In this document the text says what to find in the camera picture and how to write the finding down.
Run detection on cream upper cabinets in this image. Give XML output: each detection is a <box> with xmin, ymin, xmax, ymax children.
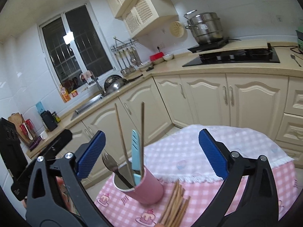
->
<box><xmin>106</xmin><ymin>0</ymin><xmax>178</xmax><ymax>38</ymax></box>

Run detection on red container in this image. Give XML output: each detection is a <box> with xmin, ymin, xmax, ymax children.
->
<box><xmin>149</xmin><ymin>52</ymin><xmax>164</xmax><ymax>61</ymax></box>

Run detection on light blue knife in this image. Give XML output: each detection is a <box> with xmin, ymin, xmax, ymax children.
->
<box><xmin>131</xmin><ymin>130</ymin><xmax>141</xmax><ymax>186</ymax></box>

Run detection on pink utensil cup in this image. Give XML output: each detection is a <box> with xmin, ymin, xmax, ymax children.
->
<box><xmin>112</xmin><ymin>167</ymin><xmax>164</xmax><ymax>205</ymax></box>

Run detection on cream lower cabinets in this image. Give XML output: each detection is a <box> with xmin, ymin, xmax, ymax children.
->
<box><xmin>26</xmin><ymin>73</ymin><xmax>303</xmax><ymax>171</ymax></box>

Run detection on dark kitchen window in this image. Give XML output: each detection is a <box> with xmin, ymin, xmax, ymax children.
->
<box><xmin>40</xmin><ymin>4</ymin><xmax>114</xmax><ymax>91</ymax></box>

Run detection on steel wok in sink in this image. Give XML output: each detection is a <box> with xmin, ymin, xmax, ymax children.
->
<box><xmin>104</xmin><ymin>75</ymin><xmax>129</xmax><ymax>95</ymax></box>

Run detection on metal spoon on counter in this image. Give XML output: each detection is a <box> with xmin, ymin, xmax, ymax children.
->
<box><xmin>291</xmin><ymin>54</ymin><xmax>301</xmax><ymax>67</ymax></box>

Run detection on metal spork dark handle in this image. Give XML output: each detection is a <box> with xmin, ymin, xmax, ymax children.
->
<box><xmin>102</xmin><ymin>152</ymin><xmax>133</xmax><ymax>189</ymax></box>

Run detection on wooden chopstick bundle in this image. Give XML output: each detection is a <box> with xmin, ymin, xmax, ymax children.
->
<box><xmin>158</xmin><ymin>181</ymin><xmax>191</xmax><ymax>227</ymax></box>

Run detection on black gas stove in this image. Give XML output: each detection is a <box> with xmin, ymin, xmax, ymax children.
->
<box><xmin>183</xmin><ymin>43</ymin><xmax>280</xmax><ymax>67</ymax></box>

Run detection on white bowl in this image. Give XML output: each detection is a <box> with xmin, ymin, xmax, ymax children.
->
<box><xmin>163</xmin><ymin>53</ymin><xmax>174</xmax><ymax>61</ymax></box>

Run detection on cream cabinets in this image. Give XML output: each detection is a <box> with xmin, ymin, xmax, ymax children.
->
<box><xmin>26</xmin><ymin>73</ymin><xmax>303</xmax><ymax>171</ymax></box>
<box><xmin>106</xmin><ymin>0</ymin><xmax>178</xmax><ymax>38</ymax></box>

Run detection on hanging utensil rack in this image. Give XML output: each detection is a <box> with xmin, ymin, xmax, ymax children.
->
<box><xmin>110</xmin><ymin>36</ymin><xmax>142</xmax><ymax>76</ymax></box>

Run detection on black knife block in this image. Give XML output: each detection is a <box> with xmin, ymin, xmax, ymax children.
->
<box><xmin>41</xmin><ymin>110</ymin><xmax>58</xmax><ymax>132</ymax></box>

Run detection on steel steamer pot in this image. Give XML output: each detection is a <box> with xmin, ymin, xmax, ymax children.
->
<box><xmin>183</xmin><ymin>10</ymin><xmax>224</xmax><ymax>45</ymax></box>

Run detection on pink checkered tablecloth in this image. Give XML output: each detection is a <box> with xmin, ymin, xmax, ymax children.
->
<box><xmin>95</xmin><ymin>124</ymin><xmax>299</xmax><ymax>226</ymax></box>

